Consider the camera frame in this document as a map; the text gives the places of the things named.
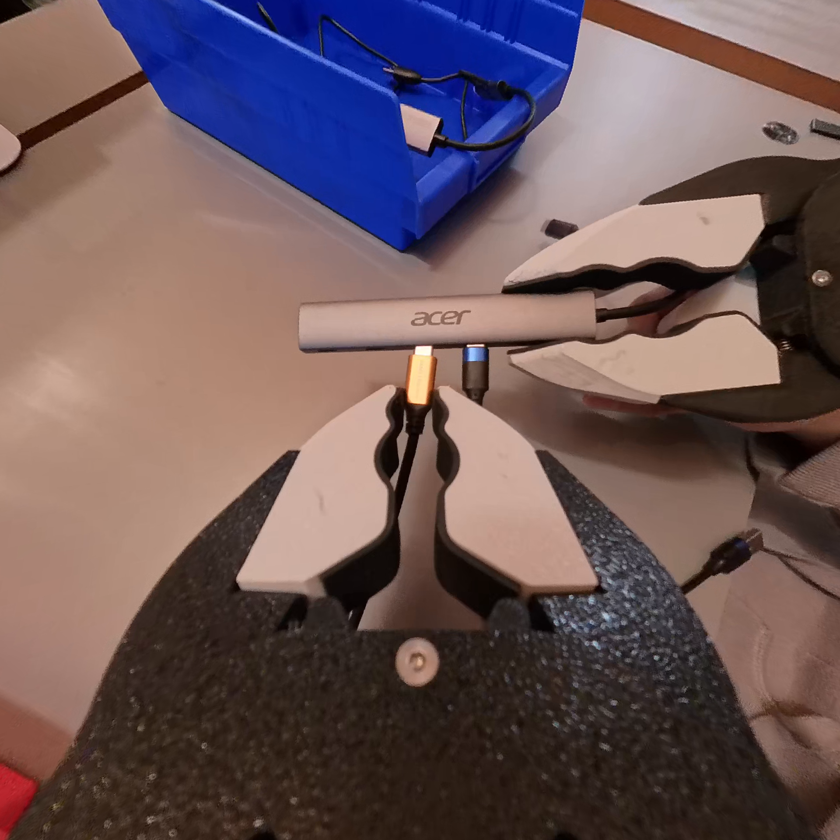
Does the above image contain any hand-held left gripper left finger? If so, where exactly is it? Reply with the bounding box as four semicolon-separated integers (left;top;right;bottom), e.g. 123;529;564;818
236;386;403;627

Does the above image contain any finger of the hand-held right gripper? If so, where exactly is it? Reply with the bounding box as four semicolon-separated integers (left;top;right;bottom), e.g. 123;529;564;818
502;193;767;306
508;295;785;404

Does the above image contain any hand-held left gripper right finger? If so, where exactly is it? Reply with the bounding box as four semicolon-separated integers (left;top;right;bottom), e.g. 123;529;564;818
433;386;599;619

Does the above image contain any blue black plug cable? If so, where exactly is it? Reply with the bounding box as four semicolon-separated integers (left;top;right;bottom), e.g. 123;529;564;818
461;341;488;403

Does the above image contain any orange plug black cable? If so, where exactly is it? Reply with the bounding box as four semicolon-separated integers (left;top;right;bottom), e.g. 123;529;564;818
354;344;437;631

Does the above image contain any grey usb hub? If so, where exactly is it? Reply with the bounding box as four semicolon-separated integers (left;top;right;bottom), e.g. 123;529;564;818
298;290;686;355

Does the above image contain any blue plastic bin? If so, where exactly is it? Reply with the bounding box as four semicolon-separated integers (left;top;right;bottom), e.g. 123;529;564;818
98;0;585;252

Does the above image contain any person's right forearm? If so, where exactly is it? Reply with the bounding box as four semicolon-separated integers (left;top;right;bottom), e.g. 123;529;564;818
745;423;840;522

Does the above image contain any grey desk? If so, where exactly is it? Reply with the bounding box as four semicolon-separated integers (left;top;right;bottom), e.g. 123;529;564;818
0;0;840;775

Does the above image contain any person's right hand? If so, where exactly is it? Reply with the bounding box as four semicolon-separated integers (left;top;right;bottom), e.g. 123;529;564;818
583;392;683;421

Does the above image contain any black USB plug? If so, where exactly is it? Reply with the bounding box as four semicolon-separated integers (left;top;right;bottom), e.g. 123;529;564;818
681;528;765;592

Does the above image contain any person's beige garment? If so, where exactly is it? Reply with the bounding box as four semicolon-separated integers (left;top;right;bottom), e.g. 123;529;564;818
718;512;840;840

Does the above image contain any red object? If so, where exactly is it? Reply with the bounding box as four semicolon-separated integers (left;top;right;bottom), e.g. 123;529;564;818
0;763;38;829

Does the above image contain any thin black cable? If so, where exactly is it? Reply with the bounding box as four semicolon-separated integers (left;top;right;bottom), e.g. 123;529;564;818
764;549;840;597

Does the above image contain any grey adapter with black cable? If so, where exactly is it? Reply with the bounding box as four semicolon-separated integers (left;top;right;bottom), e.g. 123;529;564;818
318;13;537;156

